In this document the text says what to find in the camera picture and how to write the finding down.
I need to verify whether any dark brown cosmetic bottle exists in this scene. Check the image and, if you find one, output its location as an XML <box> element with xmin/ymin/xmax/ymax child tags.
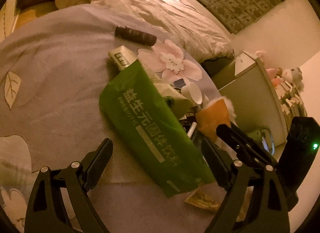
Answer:
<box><xmin>114</xmin><ymin>26</ymin><xmax>157</xmax><ymax>46</ymax></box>

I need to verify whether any green portable heater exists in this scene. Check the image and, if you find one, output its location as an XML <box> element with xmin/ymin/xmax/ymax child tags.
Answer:
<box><xmin>246</xmin><ymin>126</ymin><xmax>275</xmax><ymax>155</ymax></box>

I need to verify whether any stack of books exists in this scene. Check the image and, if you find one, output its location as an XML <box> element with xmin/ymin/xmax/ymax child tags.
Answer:
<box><xmin>275</xmin><ymin>82</ymin><xmax>307</xmax><ymax>128</ymax></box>

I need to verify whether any white bedside cabinet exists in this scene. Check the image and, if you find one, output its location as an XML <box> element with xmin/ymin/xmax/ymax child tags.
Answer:
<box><xmin>212</xmin><ymin>51</ymin><xmax>287</xmax><ymax>146</ymax></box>

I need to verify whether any yellow crumpled wrapper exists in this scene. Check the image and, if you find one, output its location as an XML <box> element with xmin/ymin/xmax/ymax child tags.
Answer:
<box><xmin>184</xmin><ymin>188</ymin><xmax>220</xmax><ymax>212</ymax></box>

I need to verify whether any grey plush toy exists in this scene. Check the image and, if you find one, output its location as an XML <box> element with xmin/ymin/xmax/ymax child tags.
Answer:
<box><xmin>282</xmin><ymin>68</ymin><xmax>304</xmax><ymax>91</ymax></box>

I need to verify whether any pink plush toy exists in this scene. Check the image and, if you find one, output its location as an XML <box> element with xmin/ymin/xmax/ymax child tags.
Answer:
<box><xmin>255</xmin><ymin>50</ymin><xmax>283</xmax><ymax>88</ymax></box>

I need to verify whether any orange paper wrapper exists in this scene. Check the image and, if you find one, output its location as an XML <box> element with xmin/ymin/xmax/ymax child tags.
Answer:
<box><xmin>195</xmin><ymin>98</ymin><xmax>231</xmax><ymax>141</ymax></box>

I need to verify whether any white paper cup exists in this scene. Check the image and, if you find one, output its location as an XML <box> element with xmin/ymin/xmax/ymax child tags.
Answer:
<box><xmin>181</xmin><ymin>83</ymin><xmax>203</xmax><ymax>105</ymax></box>

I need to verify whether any green prebiotic drink pouch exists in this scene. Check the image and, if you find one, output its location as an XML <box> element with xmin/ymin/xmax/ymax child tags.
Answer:
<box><xmin>99</xmin><ymin>61</ymin><xmax>215</xmax><ymax>197</ymax></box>

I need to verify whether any lilac floral round tablecloth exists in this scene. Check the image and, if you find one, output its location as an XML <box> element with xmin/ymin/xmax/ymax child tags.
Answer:
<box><xmin>1</xmin><ymin>5</ymin><xmax>214</xmax><ymax>232</ymax></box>

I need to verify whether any white striped tube box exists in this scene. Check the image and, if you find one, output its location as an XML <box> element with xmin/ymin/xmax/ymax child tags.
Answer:
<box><xmin>108</xmin><ymin>45</ymin><xmax>162</xmax><ymax>83</ymax></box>

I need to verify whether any brown pillow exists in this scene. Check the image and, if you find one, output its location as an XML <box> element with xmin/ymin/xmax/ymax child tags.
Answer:
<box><xmin>15</xmin><ymin>2</ymin><xmax>58</xmax><ymax>29</ymax></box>

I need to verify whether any bed with cream duvet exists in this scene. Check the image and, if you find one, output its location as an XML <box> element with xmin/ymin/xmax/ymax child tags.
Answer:
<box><xmin>55</xmin><ymin>0</ymin><xmax>234</xmax><ymax>63</ymax></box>

